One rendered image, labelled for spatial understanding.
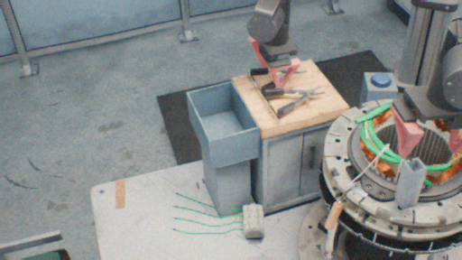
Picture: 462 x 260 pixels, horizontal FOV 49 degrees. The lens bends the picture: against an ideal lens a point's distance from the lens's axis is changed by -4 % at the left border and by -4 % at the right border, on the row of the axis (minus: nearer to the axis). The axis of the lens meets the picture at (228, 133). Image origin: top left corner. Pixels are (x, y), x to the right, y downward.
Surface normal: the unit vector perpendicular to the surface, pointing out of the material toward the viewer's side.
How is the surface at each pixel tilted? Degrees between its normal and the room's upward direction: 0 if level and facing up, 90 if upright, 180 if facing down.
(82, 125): 0
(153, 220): 0
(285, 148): 90
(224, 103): 90
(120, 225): 0
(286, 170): 90
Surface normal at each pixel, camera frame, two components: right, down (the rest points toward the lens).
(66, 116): -0.04, -0.73
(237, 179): 0.33, 0.63
